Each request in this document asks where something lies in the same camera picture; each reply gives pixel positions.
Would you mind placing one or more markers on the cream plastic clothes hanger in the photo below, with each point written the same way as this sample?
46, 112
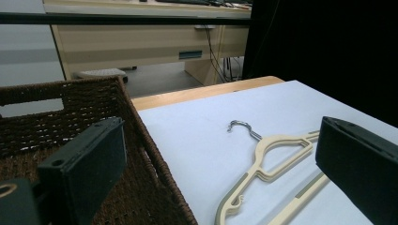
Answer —
258, 171

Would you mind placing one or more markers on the white chair base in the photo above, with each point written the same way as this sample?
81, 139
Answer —
100, 73

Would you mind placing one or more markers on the white table cover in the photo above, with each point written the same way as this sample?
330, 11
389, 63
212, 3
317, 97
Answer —
203, 140

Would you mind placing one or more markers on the black horizontal bar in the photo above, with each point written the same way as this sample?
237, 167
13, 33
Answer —
94, 18

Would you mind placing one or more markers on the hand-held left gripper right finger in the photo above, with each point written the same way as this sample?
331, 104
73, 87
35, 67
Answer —
359, 168

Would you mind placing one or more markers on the brown woven basket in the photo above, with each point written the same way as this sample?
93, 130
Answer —
94, 103

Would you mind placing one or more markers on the black curtain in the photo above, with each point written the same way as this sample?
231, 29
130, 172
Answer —
328, 47

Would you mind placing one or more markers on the beige wooden desk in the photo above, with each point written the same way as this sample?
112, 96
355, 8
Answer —
125, 43

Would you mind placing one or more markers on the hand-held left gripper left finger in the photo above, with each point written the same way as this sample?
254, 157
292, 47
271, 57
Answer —
90, 162

